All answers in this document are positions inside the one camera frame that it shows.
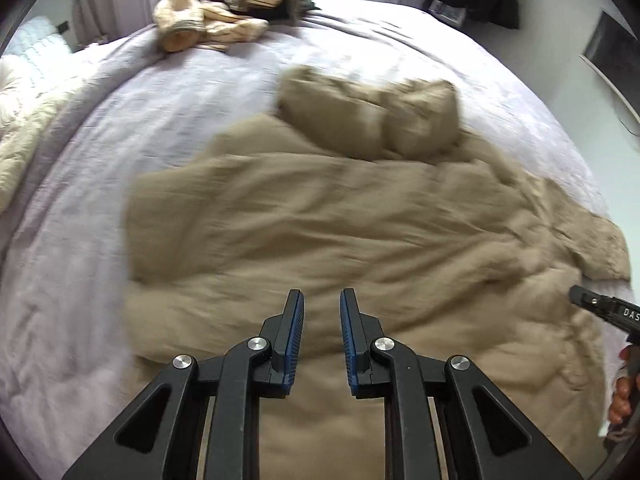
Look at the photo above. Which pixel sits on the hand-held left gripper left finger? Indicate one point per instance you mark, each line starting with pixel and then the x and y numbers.
pixel 296 330

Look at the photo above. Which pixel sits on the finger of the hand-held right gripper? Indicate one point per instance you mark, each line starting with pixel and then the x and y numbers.
pixel 587 299

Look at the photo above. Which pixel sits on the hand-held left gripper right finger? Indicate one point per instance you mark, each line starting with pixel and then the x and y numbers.
pixel 348 330

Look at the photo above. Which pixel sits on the large tan coat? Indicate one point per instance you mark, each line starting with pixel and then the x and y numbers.
pixel 350 220

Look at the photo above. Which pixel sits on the pile of tan patterned clothes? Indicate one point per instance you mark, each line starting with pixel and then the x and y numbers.
pixel 215 15

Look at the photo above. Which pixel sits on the person's right hand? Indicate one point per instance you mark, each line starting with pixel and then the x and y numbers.
pixel 622 395

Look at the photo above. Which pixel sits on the bed with lavender blanket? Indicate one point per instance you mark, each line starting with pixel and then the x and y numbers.
pixel 150 100

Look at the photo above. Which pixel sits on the white knitted pillow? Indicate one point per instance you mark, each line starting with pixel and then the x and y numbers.
pixel 40 42

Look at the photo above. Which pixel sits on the dark wall screen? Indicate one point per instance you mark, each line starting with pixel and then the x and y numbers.
pixel 612 55

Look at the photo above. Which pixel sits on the wall outlet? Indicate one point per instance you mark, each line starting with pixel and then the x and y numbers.
pixel 63 26

